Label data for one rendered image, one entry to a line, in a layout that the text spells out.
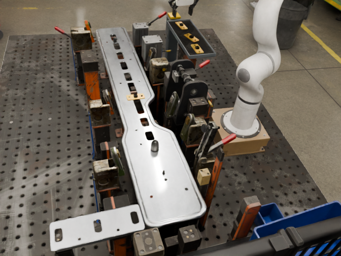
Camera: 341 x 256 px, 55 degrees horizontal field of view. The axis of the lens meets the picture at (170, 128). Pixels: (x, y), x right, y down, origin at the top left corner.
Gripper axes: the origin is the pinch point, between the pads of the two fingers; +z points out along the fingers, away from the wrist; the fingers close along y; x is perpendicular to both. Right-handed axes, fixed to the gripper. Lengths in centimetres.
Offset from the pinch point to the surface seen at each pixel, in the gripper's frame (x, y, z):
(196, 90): 53, 18, 8
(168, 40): -12.2, 1.0, 21.6
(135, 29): -22.5, 18.1, 17.6
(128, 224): 93, 61, 22
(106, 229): 92, 68, 22
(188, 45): 20.1, 5.7, 6.5
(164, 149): 67, 37, 22
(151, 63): 17.7, 23.4, 14.9
